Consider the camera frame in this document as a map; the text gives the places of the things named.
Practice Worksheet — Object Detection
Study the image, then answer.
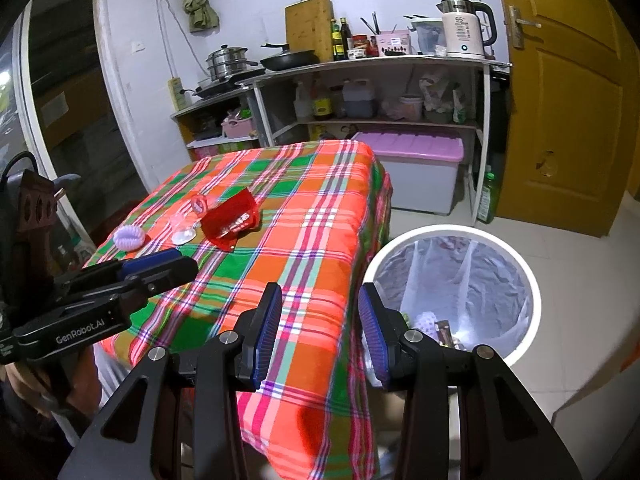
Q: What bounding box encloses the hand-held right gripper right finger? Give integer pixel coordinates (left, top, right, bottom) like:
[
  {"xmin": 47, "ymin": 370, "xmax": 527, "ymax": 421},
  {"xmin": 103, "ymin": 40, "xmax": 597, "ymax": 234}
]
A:
[{"xmin": 358, "ymin": 282, "xmax": 583, "ymax": 480}]

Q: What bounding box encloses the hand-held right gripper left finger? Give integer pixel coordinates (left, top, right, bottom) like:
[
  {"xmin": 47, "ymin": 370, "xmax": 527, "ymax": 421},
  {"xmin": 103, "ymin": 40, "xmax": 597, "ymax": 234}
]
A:
[{"xmin": 60, "ymin": 282, "xmax": 284, "ymax": 480}]

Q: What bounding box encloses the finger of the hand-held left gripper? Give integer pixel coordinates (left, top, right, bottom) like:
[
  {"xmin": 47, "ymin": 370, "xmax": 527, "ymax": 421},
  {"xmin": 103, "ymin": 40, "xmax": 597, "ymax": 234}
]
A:
[
  {"xmin": 47, "ymin": 256, "xmax": 200, "ymax": 322},
  {"xmin": 54, "ymin": 249, "xmax": 184, "ymax": 295}
]

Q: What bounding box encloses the white trash bin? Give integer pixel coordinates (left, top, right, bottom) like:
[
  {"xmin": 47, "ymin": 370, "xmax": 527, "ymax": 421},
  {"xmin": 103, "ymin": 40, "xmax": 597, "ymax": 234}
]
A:
[{"xmin": 360, "ymin": 226, "xmax": 543, "ymax": 396}]

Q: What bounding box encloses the large red foil wrapper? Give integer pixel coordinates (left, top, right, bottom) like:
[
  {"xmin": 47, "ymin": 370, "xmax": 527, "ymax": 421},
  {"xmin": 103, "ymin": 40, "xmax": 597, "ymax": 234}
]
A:
[{"xmin": 201, "ymin": 187, "xmax": 261, "ymax": 253}]

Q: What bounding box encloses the plaid tablecloth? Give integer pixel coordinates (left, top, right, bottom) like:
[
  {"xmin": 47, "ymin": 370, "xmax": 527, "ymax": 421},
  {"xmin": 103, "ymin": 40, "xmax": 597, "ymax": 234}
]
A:
[{"xmin": 82, "ymin": 139, "xmax": 393, "ymax": 480}]

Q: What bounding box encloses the translucent bin liner bag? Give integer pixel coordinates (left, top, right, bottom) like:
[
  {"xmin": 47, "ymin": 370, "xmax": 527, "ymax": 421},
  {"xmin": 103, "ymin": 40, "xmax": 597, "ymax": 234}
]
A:
[{"xmin": 372, "ymin": 237, "xmax": 532, "ymax": 356}]

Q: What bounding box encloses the wooden chair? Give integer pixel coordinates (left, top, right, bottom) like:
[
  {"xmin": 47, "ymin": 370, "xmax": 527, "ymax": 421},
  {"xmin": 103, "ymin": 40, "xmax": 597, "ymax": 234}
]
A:
[{"xmin": 12, "ymin": 169, "xmax": 68, "ymax": 281}]

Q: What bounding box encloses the pink plastic basket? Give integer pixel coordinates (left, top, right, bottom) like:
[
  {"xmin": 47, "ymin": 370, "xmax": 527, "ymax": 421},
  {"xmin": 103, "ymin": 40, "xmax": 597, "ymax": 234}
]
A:
[{"xmin": 221, "ymin": 115, "xmax": 258, "ymax": 140}]

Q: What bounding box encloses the glass sliding door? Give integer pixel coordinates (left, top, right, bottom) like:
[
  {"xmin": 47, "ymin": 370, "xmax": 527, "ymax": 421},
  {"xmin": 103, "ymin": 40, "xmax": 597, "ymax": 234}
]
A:
[{"xmin": 0, "ymin": 0, "xmax": 151, "ymax": 241}]

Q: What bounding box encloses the small white shelf unit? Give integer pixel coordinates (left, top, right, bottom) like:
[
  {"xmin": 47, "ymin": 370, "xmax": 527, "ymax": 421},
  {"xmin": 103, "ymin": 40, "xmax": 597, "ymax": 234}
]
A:
[{"xmin": 170, "ymin": 87, "xmax": 273, "ymax": 163}]

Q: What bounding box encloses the green plastic bottle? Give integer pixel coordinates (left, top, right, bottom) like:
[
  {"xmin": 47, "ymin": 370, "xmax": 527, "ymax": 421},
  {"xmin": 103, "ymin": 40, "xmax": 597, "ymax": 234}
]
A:
[{"xmin": 476, "ymin": 165, "xmax": 497, "ymax": 225}]

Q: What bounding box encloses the black induction cooker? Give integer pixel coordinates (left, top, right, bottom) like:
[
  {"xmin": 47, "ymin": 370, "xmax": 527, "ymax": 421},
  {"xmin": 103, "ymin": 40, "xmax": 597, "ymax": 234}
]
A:
[{"xmin": 192, "ymin": 77, "xmax": 251, "ymax": 98}]

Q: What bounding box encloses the purple lidded storage box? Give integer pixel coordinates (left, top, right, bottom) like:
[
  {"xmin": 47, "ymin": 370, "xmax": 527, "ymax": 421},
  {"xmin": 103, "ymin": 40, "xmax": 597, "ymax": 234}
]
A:
[{"xmin": 350, "ymin": 131, "xmax": 465, "ymax": 216}]

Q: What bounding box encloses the steel steamer pot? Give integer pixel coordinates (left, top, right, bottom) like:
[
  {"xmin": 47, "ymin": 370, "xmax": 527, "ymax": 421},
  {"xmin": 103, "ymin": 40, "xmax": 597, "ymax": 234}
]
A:
[{"xmin": 206, "ymin": 45, "xmax": 258, "ymax": 81}]

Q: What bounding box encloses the white plastic bottle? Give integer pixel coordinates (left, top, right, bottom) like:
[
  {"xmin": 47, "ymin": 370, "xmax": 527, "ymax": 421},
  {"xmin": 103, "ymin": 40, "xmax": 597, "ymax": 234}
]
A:
[{"xmin": 294, "ymin": 81, "xmax": 313, "ymax": 122}]

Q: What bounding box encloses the pink plastic tub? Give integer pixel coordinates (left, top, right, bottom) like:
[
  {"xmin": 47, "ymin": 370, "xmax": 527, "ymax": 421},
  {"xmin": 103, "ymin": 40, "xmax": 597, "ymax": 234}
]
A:
[{"xmin": 398, "ymin": 94, "xmax": 426, "ymax": 121}]

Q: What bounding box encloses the brown sauce bottle yellow label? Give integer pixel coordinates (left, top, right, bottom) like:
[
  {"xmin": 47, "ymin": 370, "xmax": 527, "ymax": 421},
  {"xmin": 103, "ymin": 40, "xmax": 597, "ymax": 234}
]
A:
[{"xmin": 312, "ymin": 74, "xmax": 333, "ymax": 121}]

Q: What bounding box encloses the dark liquid jug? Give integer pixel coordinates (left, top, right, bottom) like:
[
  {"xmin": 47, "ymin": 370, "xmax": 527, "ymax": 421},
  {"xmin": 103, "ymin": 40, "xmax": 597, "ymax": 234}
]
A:
[{"xmin": 342, "ymin": 79, "xmax": 377, "ymax": 120}]

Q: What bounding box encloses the black frying pan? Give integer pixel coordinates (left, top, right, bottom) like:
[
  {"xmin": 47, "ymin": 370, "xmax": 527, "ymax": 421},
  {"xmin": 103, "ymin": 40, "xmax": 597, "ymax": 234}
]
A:
[{"xmin": 259, "ymin": 42, "xmax": 321, "ymax": 72}]

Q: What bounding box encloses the crumpled plastic bag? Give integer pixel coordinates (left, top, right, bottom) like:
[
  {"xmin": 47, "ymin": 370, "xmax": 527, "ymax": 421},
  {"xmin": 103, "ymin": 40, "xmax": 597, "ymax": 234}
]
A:
[{"xmin": 419, "ymin": 66, "xmax": 453, "ymax": 111}]

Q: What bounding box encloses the large white shelf unit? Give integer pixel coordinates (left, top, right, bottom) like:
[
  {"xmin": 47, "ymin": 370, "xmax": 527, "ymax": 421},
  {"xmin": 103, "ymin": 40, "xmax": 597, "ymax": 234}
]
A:
[{"xmin": 235, "ymin": 55, "xmax": 513, "ymax": 226}]

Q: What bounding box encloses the wooden cutting board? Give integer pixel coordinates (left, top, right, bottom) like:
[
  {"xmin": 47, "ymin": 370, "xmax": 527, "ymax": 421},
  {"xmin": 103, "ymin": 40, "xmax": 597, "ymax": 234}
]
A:
[{"xmin": 285, "ymin": 0, "xmax": 335, "ymax": 63}]

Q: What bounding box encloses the pink utensil box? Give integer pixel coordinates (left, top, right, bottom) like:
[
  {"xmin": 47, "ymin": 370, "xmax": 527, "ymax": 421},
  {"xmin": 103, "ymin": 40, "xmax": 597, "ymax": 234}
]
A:
[{"xmin": 377, "ymin": 30, "xmax": 412, "ymax": 57}]

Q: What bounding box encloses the yellow wooden door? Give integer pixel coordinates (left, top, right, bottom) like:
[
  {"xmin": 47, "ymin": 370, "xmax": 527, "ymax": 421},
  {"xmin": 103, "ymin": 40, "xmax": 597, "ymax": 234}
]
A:
[{"xmin": 490, "ymin": 0, "xmax": 640, "ymax": 238}]

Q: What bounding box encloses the clear plastic container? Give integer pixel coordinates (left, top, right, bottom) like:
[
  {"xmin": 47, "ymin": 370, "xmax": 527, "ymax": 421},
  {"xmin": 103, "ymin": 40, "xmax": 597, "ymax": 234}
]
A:
[{"xmin": 411, "ymin": 17, "xmax": 446, "ymax": 56}]

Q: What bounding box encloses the white electric kettle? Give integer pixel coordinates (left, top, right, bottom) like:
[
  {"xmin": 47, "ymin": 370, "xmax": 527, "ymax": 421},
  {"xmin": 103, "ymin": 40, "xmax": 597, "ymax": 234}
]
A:
[{"xmin": 436, "ymin": 0, "xmax": 498, "ymax": 59}]

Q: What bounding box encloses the purple hair tie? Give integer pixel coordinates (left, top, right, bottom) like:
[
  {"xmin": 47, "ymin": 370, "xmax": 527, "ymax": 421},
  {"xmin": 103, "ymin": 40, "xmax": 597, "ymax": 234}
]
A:
[{"xmin": 114, "ymin": 226, "xmax": 147, "ymax": 251}]

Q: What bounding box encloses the metal door handle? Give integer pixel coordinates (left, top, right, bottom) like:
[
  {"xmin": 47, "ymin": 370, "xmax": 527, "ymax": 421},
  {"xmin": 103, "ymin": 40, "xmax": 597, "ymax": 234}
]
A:
[{"xmin": 507, "ymin": 5, "xmax": 542, "ymax": 50}]

